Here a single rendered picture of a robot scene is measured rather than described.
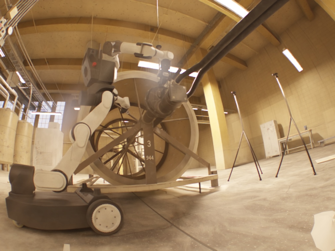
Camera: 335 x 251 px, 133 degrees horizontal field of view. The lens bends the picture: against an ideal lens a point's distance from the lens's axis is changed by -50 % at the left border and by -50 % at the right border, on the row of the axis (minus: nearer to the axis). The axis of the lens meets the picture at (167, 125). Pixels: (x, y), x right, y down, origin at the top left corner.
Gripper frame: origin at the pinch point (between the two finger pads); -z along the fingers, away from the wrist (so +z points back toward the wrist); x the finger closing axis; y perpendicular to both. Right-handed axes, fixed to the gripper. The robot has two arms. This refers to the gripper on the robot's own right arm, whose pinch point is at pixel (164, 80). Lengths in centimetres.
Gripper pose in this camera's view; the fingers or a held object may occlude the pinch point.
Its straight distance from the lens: 126.5
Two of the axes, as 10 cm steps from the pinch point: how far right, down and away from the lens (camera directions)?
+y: -3.9, -1.4, 9.1
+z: 0.9, -9.9, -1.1
